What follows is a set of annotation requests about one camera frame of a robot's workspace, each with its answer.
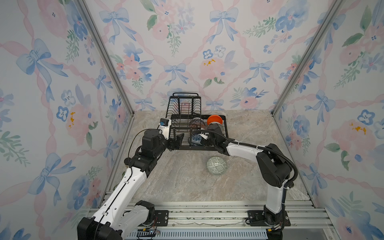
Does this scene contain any orange plastic bowl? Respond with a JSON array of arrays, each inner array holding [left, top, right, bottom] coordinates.
[[207, 115, 224, 125]]

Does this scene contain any blue patterned ceramic bowl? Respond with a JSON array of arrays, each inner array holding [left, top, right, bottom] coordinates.
[[190, 134, 204, 146]]

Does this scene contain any red patterned ceramic bowl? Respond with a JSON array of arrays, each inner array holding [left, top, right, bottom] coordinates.
[[189, 120, 206, 130]]

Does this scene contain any white brown patterned bowl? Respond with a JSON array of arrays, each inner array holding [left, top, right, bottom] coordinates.
[[190, 117, 202, 124]]

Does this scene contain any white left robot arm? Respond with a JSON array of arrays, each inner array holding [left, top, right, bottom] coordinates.
[[77, 127, 184, 240]]

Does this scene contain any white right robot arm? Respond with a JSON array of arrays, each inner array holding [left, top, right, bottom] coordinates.
[[202, 123, 298, 229]]

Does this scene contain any black wire dish rack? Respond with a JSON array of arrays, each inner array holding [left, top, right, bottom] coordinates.
[[166, 92, 216, 151]]

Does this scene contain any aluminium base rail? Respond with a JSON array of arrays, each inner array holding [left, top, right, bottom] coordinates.
[[154, 201, 340, 240]]

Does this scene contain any aluminium left corner post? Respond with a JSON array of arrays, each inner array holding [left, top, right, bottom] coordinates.
[[74, 0, 134, 117]]

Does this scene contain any aluminium corner post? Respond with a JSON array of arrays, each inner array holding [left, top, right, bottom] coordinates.
[[272, 0, 345, 117], [74, 0, 134, 117]]

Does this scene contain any aluminium right corner post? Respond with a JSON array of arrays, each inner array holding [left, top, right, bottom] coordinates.
[[272, 0, 345, 117]]

